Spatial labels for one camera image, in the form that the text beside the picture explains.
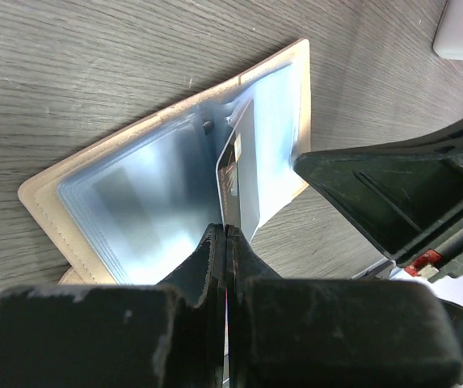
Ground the black credit card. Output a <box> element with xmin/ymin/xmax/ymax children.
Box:
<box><xmin>216</xmin><ymin>100</ymin><xmax>260</xmax><ymax>241</ymax></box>

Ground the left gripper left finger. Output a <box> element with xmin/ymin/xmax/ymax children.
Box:
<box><xmin>0</xmin><ymin>225</ymin><xmax>225</xmax><ymax>387</ymax></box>

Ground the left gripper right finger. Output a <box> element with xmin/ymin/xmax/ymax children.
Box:
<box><xmin>226</xmin><ymin>226</ymin><xmax>463</xmax><ymax>387</ymax></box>

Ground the beige leather card holder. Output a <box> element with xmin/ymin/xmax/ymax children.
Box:
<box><xmin>18</xmin><ymin>39</ymin><xmax>311</xmax><ymax>285</ymax></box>

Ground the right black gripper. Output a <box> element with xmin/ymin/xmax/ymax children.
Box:
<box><xmin>294</xmin><ymin>119</ymin><xmax>463</xmax><ymax>281</ymax></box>

